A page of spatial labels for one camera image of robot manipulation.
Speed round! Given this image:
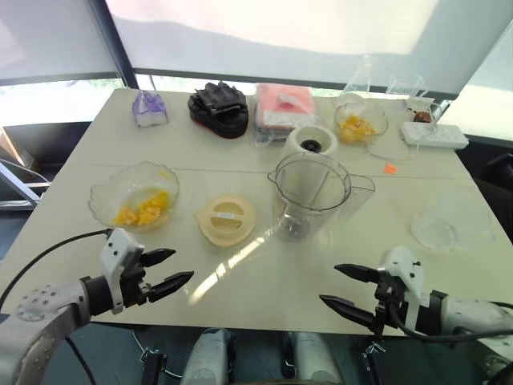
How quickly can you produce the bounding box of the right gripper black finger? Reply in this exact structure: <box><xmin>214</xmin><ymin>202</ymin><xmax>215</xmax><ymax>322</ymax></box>
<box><xmin>318</xmin><ymin>294</ymin><xmax>378</xmax><ymax>332</ymax></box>
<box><xmin>333</xmin><ymin>262</ymin><xmax>382</xmax><ymax>287</ymax></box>

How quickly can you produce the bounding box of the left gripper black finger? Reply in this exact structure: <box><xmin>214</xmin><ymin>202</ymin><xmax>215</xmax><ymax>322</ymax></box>
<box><xmin>140</xmin><ymin>247</ymin><xmax>177</xmax><ymax>269</ymax></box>
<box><xmin>146</xmin><ymin>270</ymin><xmax>196</xmax><ymax>304</ymax></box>

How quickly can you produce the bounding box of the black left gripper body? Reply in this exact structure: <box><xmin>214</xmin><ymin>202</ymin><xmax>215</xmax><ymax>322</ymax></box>
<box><xmin>119</xmin><ymin>251</ymin><xmax>154</xmax><ymax>308</ymax></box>

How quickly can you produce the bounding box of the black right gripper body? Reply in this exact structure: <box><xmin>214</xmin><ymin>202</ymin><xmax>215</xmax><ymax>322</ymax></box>
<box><xmin>374</xmin><ymin>269</ymin><xmax>409</xmax><ymax>334</ymax></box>

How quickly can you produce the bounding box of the cream blender lid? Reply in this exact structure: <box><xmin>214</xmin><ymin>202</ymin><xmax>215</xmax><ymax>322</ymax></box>
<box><xmin>195</xmin><ymin>193</ymin><xmax>257</xmax><ymax>248</ymax></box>

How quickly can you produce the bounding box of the clear blender jar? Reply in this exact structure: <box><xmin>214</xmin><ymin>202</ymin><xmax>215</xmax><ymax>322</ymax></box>
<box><xmin>267</xmin><ymin>152</ymin><xmax>377</xmax><ymax>244</ymax></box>

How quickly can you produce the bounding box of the white blender base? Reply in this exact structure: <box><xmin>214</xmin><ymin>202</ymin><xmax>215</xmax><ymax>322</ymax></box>
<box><xmin>286</xmin><ymin>125</ymin><xmax>339</xmax><ymax>161</ymax></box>

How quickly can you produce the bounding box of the black table clamp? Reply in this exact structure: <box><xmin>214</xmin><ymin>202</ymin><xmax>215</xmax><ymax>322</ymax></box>
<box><xmin>362</xmin><ymin>340</ymin><xmax>386</xmax><ymax>385</ymax></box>
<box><xmin>139</xmin><ymin>347</ymin><xmax>168</xmax><ymax>385</ymax></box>

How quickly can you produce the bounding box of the grey rounded robot leg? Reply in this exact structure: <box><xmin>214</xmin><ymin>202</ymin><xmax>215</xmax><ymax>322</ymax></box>
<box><xmin>186</xmin><ymin>328</ymin><xmax>234</xmax><ymax>385</ymax></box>
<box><xmin>294</xmin><ymin>331</ymin><xmax>341</xmax><ymax>385</ymax></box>

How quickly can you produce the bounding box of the scalloped glass bowl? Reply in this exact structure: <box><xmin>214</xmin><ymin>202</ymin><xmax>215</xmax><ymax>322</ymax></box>
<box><xmin>88</xmin><ymin>160</ymin><xmax>180</xmax><ymax>233</ymax></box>

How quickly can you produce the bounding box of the empty clear plastic bowl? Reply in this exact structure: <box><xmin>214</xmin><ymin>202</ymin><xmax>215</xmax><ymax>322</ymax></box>
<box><xmin>411</xmin><ymin>192</ymin><xmax>498</xmax><ymax>253</ymax></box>

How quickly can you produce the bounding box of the purple and white pouch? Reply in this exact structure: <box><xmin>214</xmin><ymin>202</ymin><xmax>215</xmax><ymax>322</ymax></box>
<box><xmin>131</xmin><ymin>90</ymin><xmax>170</xmax><ymax>129</ymax></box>

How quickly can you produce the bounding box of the round glass bowl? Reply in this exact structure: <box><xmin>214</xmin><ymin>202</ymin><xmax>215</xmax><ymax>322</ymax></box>
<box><xmin>334</xmin><ymin>102</ymin><xmax>390</xmax><ymax>146</ymax></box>

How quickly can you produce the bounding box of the black glove pile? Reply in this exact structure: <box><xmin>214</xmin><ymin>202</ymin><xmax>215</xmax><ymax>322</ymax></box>
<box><xmin>186</xmin><ymin>82</ymin><xmax>250</xmax><ymax>140</ymax></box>

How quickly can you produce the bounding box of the white power strip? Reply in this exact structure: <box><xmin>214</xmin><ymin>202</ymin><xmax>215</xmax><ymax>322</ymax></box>
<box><xmin>400</xmin><ymin>123</ymin><xmax>470</xmax><ymax>148</ymax></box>

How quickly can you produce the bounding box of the grey metal stand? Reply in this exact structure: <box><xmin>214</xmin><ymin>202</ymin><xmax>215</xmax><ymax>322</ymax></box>
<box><xmin>0</xmin><ymin>124</ymin><xmax>53</xmax><ymax>212</ymax></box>

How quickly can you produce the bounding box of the pink packet stack in plastic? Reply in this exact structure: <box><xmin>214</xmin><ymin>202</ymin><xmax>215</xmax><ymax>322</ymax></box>
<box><xmin>253</xmin><ymin>83</ymin><xmax>321</xmax><ymax>147</ymax></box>

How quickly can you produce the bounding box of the clear glass conical flask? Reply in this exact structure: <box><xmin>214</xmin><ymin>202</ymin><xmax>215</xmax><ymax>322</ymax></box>
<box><xmin>342</xmin><ymin>54</ymin><xmax>380</xmax><ymax>99</ymax></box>

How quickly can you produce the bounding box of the clear glass beaker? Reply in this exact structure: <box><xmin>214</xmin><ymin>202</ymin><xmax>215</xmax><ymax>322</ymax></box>
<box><xmin>386</xmin><ymin>74</ymin><xmax>428</xmax><ymax>99</ymax></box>

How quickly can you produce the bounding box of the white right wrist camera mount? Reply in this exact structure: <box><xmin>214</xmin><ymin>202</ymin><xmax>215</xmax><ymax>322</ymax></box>
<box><xmin>378</xmin><ymin>245</ymin><xmax>432</xmax><ymax>330</ymax></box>

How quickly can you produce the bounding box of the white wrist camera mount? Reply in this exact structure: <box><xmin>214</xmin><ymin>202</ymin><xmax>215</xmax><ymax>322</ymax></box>
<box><xmin>99</xmin><ymin>227</ymin><xmax>145</xmax><ymax>316</ymax></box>
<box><xmin>378</xmin><ymin>245</ymin><xmax>432</xmax><ymax>330</ymax></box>

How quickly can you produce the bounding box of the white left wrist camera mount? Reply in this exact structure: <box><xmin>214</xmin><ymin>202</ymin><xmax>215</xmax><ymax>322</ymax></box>
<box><xmin>99</xmin><ymin>227</ymin><xmax>145</xmax><ymax>316</ymax></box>

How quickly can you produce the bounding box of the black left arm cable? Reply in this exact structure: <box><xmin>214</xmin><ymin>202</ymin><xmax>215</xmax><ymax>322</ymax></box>
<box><xmin>0</xmin><ymin>229</ymin><xmax>114</xmax><ymax>310</ymax></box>

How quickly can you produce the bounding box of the thin white power cord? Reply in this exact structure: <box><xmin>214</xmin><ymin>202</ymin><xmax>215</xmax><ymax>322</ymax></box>
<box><xmin>366</xmin><ymin>130</ymin><xmax>422</xmax><ymax>162</ymax></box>

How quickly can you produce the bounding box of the clear glass handled cup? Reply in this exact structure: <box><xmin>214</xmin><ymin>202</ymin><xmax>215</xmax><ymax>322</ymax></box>
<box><xmin>404</xmin><ymin>95</ymin><xmax>446</xmax><ymax>126</ymax></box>

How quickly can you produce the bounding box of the dark window frame post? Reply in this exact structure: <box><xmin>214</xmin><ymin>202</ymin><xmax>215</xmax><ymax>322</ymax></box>
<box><xmin>95</xmin><ymin>0</ymin><xmax>139</xmax><ymax>90</ymax></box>

